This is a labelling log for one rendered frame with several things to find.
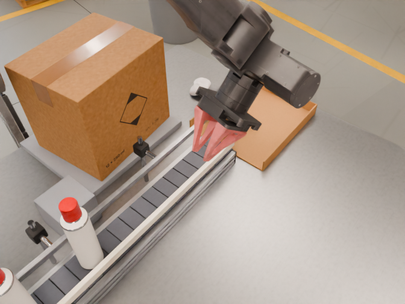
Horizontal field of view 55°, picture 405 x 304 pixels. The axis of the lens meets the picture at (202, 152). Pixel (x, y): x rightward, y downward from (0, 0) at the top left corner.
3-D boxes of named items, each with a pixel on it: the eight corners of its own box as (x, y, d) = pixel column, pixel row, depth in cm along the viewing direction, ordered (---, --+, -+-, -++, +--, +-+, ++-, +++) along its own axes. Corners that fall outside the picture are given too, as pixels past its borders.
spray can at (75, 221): (90, 275, 81) (64, 221, 66) (74, 260, 83) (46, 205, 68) (109, 257, 84) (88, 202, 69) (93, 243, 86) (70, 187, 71)
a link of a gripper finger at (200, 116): (202, 168, 60) (232, 117, 58) (173, 142, 64) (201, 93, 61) (225, 169, 66) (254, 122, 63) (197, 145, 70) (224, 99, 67)
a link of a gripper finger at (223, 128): (202, 168, 60) (233, 117, 58) (173, 142, 64) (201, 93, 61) (225, 169, 66) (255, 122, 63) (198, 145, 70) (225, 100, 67)
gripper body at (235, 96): (236, 129, 57) (263, 86, 55) (191, 95, 62) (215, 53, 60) (257, 134, 63) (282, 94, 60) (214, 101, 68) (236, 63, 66)
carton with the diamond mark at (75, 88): (102, 182, 101) (77, 102, 81) (38, 145, 110) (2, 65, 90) (170, 116, 118) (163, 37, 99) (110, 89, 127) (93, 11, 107)
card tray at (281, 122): (262, 171, 106) (264, 161, 104) (189, 129, 117) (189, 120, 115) (314, 113, 122) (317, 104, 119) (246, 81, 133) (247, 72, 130)
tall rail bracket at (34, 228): (64, 281, 85) (41, 243, 73) (44, 262, 88) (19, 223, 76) (76, 271, 87) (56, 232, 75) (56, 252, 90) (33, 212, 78)
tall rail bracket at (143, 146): (158, 195, 101) (152, 152, 89) (138, 181, 104) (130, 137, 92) (167, 187, 103) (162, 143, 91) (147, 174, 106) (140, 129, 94)
